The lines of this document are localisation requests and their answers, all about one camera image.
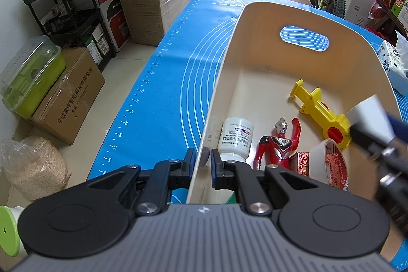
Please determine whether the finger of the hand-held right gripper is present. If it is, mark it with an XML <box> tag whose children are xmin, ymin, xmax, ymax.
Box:
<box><xmin>349</xmin><ymin>122</ymin><xmax>408</xmax><ymax>228</ymax></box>
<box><xmin>385</xmin><ymin>113</ymin><xmax>408</xmax><ymax>145</ymax></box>

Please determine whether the white cup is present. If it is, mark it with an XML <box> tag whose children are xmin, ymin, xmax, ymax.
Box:
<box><xmin>346</xmin><ymin>94</ymin><xmax>403</xmax><ymax>145</ymax></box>

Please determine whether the white medicine bottle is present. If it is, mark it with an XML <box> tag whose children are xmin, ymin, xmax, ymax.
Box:
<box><xmin>218</xmin><ymin>117</ymin><xmax>254</xmax><ymax>163</ymax></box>

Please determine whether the brown cardboard box black print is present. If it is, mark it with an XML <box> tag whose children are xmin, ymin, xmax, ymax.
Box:
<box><xmin>29</xmin><ymin>47</ymin><xmax>106</xmax><ymax>145</ymax></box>

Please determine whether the white container green lid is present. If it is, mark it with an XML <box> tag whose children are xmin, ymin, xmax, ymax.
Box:
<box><xmin>0</xmin><ymin>205</ymin><xmax>25</xmax><ymax>257</ymax></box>

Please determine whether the yellow toy launcher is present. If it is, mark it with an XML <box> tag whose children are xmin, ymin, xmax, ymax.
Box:
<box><xmin>289</xmin><ymin>80</ymin><xmax>353</xmax><ymax>149</ymax></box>

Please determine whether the green white small box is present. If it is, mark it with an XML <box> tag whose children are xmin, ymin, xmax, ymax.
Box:
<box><xmin>84</xmin><ymin>26</ymin><xmax>111</xmax><ymax>66</ymax></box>

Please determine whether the white red appliance box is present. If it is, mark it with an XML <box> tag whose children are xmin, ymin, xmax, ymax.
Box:
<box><xmin>99</xmin><ymin>0</ymin><xmax>131</xmax><ymax>53</ymax></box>

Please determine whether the clear bag of grain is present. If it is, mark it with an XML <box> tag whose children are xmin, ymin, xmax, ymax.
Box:
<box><xmin>0</xmin><ymin>136</ymin><xmax>71</xmax><ymax>201</ymax></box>

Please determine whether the white tissue pack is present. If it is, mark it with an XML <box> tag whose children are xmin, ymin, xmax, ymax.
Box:
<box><xmin>376</xmin><ymin>31</ymin><xmax>408</xmax><ymax>88</ymax></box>

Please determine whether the black rolling cart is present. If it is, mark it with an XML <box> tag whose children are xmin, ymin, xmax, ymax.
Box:
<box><xmin>24</xmin><ymin>0</ymin><xmax>115</xmax><ymax>72</ymax></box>

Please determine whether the green container clear lid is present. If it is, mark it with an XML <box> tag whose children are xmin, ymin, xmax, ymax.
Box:
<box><xmin>0</xmin><ymin>35</ymin><xmax>62</xmax><ymax>119</ymax></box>

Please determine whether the film-wrapped brown cardboard box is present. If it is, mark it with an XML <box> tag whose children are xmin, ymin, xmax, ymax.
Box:
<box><xmin>119</xmin><ymin>0</ymin><xmax>192</xmax><ymax>47</ymax></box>

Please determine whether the beige plastic storage bin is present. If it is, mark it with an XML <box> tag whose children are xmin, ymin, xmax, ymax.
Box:
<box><xmin>185</xmin><ymin>2</ymin><xmax>404</xmax><ymax>205</ymax></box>

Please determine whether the blue silicone mat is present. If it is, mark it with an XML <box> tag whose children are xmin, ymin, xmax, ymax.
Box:
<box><xmin>87</xmin><ymin>0</ymin><xmax>408</xmax><ymax>272</ymax></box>

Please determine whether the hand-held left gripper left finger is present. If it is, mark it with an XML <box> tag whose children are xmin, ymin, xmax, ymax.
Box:
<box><xmin>87</xmin><ymin>148</ymin><xmax>197</xmax><ymax>217</ymax></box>

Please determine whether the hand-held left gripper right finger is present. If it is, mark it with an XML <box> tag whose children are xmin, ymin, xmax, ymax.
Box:
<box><xmin>210</xmin><ymin>148</ymin><xmax>319</xmax><ymax>216</ymax></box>

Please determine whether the red hero figure toy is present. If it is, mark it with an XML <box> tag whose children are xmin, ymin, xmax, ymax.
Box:
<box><xmin>253</xmin><ymin>117</ymin><xmax>302</xmax><ymax>171</ymax></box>

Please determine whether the white tape roll red print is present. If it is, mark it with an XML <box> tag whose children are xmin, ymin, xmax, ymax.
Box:
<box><xmin>309</xmin><ymin>138</ymin><xmax>349</xmax><ymax>192</ymax></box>

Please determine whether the green cardboard box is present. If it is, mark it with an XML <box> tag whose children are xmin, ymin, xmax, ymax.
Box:
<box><xmin>390</xmin><ymin>0</ymin><xmax>408</xmax><ymax>19</ymax></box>

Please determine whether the red patterned small box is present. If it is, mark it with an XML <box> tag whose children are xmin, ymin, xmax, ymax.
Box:
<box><xmin>289</xmin><ymin>151</ymin><xmax>310</xmax><ymax>177</ymax></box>

